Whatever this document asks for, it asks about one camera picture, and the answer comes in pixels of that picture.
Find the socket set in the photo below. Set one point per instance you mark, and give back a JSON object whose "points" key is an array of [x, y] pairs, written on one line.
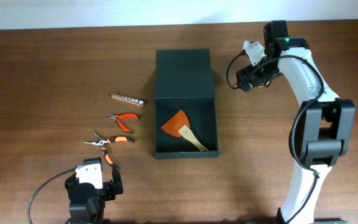
{"points": [[126, 99]]}

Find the dark green open box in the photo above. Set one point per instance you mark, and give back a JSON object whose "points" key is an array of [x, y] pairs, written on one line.
{"points": [[184, 81]]}

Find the orange spatula with wooden handle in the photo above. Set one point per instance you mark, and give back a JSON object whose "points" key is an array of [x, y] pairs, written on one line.
{"points": [[179, 126]]}

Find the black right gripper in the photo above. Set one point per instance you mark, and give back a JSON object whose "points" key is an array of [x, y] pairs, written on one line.
{"points": [[255, 79]]}

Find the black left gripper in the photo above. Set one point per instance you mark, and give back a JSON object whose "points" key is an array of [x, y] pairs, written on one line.
{"points": [[111, 188]]}

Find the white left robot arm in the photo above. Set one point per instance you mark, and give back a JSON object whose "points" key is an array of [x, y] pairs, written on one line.
{"points": [[90, 212]]}

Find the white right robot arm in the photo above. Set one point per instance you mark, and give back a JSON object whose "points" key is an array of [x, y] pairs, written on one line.
{"points": [[322, 127]]}

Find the orange black needle-nose pliers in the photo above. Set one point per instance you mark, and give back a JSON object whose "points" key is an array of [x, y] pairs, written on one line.
{"points": [[105, 143]]}

